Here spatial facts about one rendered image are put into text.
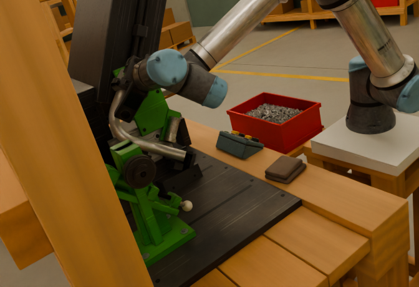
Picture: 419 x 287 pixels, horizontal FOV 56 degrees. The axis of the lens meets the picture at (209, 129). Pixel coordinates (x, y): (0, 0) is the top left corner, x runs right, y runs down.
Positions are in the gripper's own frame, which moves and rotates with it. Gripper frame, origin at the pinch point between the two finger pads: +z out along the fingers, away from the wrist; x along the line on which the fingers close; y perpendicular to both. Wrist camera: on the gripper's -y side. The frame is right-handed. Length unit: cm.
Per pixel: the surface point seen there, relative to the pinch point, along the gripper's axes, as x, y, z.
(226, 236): -29.5, -27.6, -28.8
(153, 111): -11.6, -0.8, 2.6
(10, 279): -14, -103, 165
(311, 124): -70, 18, 1
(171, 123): -17.3, -2.7, -0.6
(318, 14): -322, 321, 357
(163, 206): -14.4, -25.8, -21.9
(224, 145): -39.4, -1.5, 4.4
